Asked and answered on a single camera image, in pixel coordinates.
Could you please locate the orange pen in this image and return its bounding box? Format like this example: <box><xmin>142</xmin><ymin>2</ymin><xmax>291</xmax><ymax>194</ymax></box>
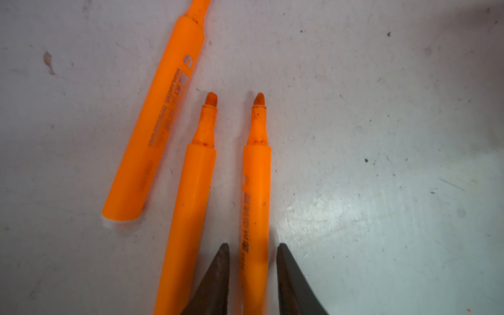
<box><xmin>102</xmin><ymin>1</ymin><xmax>210</xmax><ymax>223</ymax></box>
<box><xmin>154</xmin><ymin>92</ymin><xmax>218</xmax><ymax>314</ymax></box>
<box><xmin>239</xmin><ymin>93</ymin><xmax>272</xmax><ymax>314</ymax></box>

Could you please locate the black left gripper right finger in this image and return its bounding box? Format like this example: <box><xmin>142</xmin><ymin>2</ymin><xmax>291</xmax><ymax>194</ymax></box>
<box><xmin>276</xmin><ymin>243</ymin><xmax>328</xmax><ymax>315</ymax></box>

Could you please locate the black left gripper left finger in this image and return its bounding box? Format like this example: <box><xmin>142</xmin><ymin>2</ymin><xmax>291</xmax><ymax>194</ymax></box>
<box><xmin>181</xmin><ymin>243</ymin><xmax>230</xmax><ymax>315</ymax></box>

